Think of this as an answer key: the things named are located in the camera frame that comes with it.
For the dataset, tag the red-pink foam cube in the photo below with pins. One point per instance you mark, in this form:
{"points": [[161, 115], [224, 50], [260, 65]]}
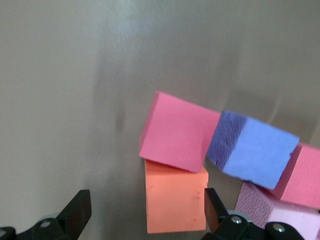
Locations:
{"points": [[305, 175], [175, 132]]}

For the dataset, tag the light pink foam cube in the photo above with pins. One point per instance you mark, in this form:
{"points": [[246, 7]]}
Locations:
{"points": [[282, 215]]}

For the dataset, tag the purple foam cube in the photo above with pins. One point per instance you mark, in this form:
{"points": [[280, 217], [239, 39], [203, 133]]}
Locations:
{"points": [[257, 152]]}

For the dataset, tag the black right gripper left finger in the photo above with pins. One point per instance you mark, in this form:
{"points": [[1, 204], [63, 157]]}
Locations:
{"points": [[72, 220]]}

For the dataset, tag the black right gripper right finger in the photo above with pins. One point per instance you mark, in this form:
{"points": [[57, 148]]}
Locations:
{"points": [[220, 222]]}

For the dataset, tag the orange foam cube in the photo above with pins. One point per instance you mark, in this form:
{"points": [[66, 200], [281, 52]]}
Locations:
{"points": [[175, 200]]}

